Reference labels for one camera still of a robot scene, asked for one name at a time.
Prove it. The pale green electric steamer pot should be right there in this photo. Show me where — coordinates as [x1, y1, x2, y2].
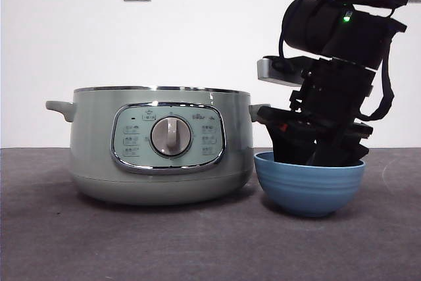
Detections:
[45, 86, 264, 207]

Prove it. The blue ribbed bowl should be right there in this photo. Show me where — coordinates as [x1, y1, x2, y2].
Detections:
[253, 151, 366, 218]

